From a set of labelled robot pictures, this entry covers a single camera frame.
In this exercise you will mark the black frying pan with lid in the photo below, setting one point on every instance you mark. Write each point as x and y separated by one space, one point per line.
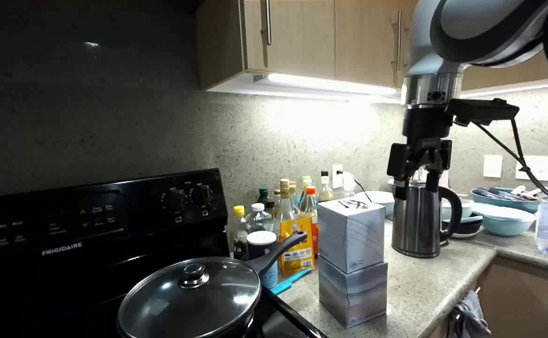
201 297

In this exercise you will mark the hanging dish towel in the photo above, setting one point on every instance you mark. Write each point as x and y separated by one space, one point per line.
469 319

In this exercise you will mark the black electric stove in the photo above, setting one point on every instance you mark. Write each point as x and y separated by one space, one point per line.
68 256

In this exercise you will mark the yellow cap bottle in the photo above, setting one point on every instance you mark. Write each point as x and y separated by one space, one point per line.
239 233

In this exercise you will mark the wooden wall cabinets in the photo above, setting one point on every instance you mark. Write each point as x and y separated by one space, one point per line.
304 47

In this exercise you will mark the white wall outlet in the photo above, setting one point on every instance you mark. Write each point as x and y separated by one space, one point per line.
539 167

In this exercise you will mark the light blue bowl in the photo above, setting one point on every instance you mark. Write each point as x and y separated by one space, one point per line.
503 220

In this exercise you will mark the red cap sauce bottle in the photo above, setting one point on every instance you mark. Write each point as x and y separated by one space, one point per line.
310 214

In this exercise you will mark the white tissue box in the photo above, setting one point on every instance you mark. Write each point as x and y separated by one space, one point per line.
351 233

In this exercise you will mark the stainless steel electric kettle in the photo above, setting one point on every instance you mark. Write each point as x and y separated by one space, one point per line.
417 224

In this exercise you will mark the blue grey tissue box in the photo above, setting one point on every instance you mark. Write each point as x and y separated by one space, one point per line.
353 297

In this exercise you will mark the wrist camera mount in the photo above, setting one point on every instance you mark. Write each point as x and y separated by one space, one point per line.
481 111

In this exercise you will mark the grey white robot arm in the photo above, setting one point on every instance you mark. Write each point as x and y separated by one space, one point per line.
447 38

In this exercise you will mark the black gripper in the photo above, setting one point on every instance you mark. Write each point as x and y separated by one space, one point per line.
426 130

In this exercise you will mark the white lid jar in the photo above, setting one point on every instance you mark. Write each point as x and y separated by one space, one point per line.
259 242

